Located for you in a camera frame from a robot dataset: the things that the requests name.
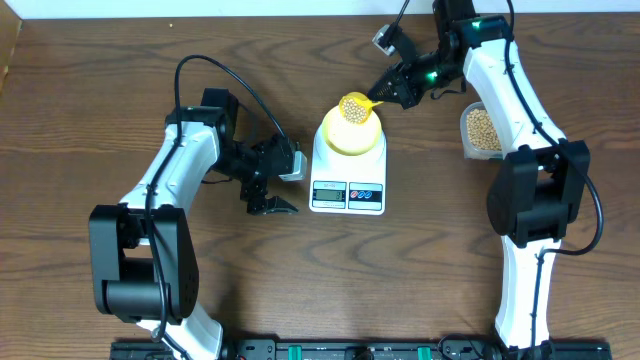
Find yellow scoop spoon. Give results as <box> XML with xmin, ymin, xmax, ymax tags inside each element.
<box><xmin>338</xmin><ymin>92</ymin><xmax>382</xmax><ymax>124</ymax></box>

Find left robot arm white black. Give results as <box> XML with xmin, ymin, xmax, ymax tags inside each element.
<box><xmin>89</xmin><ymin>88</ymin><xmax>307</xmax><ymax>359</ymax></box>

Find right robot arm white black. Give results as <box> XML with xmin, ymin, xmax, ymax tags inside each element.
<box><xmin>367</xmin><ymin>0</ymin><xmax>594</xmax><ymax>359</ymax></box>

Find soybeans in scoop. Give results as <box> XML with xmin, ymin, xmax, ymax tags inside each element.
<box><xmin>340</xmin><ymin>98</ymin><xmax>368</xmax><ymax>124</ymax></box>

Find white digital kitchen scale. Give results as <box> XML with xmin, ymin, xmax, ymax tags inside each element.
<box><xmin>309</xmin><ymin>122</ymin><xmax>387</xmax><ymax>215</ymax></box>

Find yellow plastic bowl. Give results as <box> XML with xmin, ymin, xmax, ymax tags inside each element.
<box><xmin>321</xmin><ymin>106</ymin><xmax>382</xmax><ymax>156</ymax></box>

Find pile of soybeans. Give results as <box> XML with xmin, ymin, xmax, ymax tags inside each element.
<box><xmin>466</xmin><ymin>108</ymin><xmax>501</xmax><ymax>151</ymax></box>

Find clear plastic container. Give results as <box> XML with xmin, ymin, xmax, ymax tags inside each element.
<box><xmin>460</xmin><ymin>102</ymin><xmax>503</xmax><ymax>160</ymax></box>

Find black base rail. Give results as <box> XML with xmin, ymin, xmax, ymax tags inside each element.
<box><xmin>109</xmin><ymin>339</ymin><xmax>614</xmax><ymax>360</ymax></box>

